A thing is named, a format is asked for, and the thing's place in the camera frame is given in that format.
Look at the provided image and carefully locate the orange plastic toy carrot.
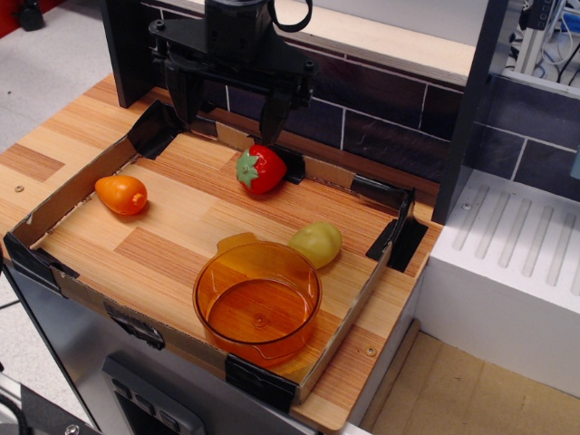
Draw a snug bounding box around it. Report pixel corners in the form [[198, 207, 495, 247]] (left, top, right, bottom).
[[94, 175, 148, 216]]

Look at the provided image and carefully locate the grey toy oven front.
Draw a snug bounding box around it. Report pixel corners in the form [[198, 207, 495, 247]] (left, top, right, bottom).
[[101, 357, 206, 435]]

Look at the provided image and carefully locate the dark grey left post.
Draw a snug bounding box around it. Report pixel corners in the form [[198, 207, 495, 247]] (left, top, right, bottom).
[[100, 0, 162, 108]]

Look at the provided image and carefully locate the transparent orange plastic pot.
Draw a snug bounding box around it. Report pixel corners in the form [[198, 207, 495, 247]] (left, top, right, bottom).
[[192, 233, 323, 367]]

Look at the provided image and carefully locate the taped cardboard fence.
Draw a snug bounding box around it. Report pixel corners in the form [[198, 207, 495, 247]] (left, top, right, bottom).
[[1, 98, 440, 418]]

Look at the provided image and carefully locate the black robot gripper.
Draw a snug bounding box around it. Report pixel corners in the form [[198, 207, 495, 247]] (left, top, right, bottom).
[[149, 1, 319, 146]]

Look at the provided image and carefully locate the yellow plastic toy potato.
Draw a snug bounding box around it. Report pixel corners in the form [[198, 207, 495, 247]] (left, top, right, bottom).
[[288, 222, 343, 269]]

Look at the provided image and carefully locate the red plastic toy strawberry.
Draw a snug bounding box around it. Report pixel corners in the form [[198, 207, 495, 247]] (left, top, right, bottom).
[[236, 144, 287, 195]]

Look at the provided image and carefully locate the white toy sink drainboard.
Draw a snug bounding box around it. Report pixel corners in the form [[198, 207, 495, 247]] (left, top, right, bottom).
[[416, 171, 579, 395]]

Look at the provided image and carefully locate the dark grey vertical post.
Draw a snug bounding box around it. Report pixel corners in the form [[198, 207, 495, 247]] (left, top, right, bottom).
[[432, 1, 519, 224]]

